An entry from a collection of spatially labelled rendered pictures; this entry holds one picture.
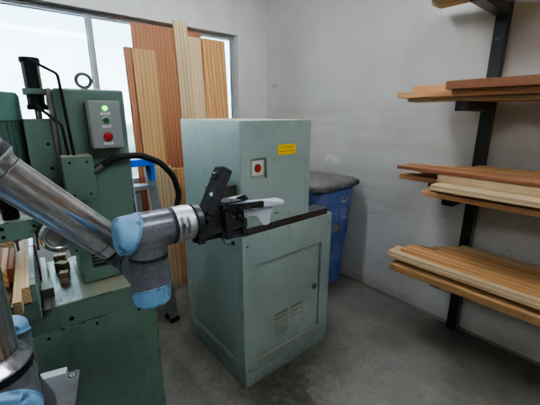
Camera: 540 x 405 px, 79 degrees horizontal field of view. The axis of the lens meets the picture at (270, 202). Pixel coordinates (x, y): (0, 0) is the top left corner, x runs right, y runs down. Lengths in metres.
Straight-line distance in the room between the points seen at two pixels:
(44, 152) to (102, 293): 0.54
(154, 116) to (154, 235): 2.23
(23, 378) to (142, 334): 0.86
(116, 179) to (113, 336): 0.60
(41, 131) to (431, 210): 2.26
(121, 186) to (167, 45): 1.83
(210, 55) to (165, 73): 0.45
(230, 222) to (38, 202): 0.36
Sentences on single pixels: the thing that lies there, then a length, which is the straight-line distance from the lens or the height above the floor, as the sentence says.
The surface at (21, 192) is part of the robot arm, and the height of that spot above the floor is 1.30.
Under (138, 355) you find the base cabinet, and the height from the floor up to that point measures 0.48.
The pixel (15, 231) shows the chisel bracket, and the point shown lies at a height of 1.03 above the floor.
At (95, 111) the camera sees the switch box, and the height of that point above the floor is 1.44.
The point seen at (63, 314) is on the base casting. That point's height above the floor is 0.76.
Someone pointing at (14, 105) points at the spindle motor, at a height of 1.46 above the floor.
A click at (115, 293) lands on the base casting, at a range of 1.40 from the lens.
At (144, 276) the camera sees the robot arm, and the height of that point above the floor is 1.14.
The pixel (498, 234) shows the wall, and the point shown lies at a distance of 2.44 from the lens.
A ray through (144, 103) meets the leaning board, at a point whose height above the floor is 1.52.
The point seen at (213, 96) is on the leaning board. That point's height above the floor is 1.58.
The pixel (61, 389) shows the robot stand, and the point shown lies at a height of 0.82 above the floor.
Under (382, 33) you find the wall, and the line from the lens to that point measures 2.76.
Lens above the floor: 1.44
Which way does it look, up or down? 15 degrees down
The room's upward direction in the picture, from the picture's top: straight up
